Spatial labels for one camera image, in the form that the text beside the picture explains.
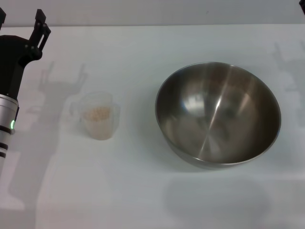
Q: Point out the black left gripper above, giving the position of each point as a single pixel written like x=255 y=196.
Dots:
x=10 y=55

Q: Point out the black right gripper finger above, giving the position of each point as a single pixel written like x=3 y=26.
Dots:
x=302 y=2

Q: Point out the clear plastic measuring cup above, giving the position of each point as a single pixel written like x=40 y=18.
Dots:
x=100 y=100

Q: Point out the white rice grains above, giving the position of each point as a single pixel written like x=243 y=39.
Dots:
x=97 y=117

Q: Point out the stainless steel mixing bowl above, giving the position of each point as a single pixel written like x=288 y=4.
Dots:
x=218 y=114

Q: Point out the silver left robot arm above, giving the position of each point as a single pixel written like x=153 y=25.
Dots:
x=6 y=112

